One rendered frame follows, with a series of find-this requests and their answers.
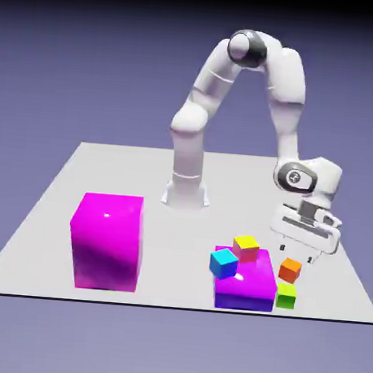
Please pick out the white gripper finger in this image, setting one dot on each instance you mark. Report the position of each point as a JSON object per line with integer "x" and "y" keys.
{"x": 283, "y": 245}
{"x": 312, "y": 257}

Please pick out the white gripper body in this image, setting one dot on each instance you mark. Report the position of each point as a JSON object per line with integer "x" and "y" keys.
{"x": 303, "y": 232}

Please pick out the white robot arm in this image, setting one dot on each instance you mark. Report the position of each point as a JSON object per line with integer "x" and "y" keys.
{"x": 289, "y": 81}

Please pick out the small orange cube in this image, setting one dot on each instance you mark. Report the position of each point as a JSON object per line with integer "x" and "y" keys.
{"x": 289, "y": 270}

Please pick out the small yellow cube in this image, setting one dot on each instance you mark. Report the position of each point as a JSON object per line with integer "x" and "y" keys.
{"x": 246, "y": 248}

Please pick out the small green cube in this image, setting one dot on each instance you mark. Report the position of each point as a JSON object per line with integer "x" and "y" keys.
{"x": 286, "y": 296}

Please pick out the small cyan cube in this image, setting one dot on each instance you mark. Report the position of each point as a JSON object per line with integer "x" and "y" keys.
{"x": 223, "y": 264}

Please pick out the flat magenta box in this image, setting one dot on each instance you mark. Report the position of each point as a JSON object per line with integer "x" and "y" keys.
{"x": 248, "y": 286}

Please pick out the large magenta box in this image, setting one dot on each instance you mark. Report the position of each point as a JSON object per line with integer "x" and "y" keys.
{"x": 106, "y": 243}

